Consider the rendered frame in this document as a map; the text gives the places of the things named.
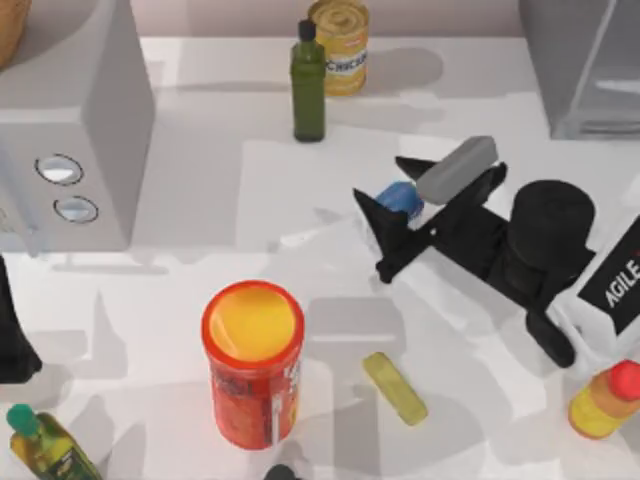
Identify dark green bottle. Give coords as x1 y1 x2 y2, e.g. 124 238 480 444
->
290 19 328 144

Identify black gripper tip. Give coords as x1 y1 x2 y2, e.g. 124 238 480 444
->
0 253 44 387

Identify pale microwave oven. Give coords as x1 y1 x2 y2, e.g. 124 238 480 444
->
0 0 155 254

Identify brown woven basket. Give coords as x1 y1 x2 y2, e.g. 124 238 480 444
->
0 0 29 69

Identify yellow-green bar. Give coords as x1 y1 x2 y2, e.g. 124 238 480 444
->
361 351 429 428

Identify red canister with yellow lid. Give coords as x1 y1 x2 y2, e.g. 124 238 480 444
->
200 280 306 451

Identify yellow bottle with green cap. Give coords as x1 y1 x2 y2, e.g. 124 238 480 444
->
5 403 104 480

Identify pale grey rounded box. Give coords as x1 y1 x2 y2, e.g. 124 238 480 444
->
415 135 499 207

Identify small microwave knob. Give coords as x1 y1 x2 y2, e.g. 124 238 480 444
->
53 195 100 223

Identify yellow can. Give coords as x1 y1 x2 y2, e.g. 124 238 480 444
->
306 0 372 98

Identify yellow bottle with red cap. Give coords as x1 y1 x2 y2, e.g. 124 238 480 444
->
568 359 640 441

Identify large microwave knob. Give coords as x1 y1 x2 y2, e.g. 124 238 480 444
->
33 153 84 187

